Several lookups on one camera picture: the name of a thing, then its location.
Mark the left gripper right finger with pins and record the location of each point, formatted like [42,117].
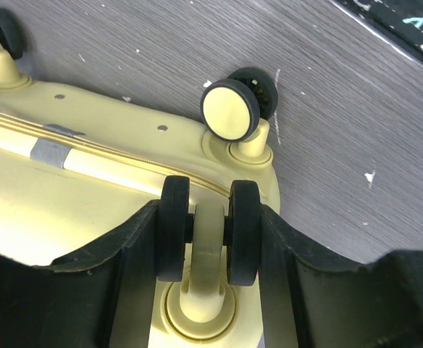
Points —
[314,297]

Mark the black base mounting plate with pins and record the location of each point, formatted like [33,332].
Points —
[399,21]

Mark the yellow suitcase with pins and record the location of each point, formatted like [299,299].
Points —
[75,164]

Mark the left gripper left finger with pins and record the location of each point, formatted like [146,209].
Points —
[100,295]

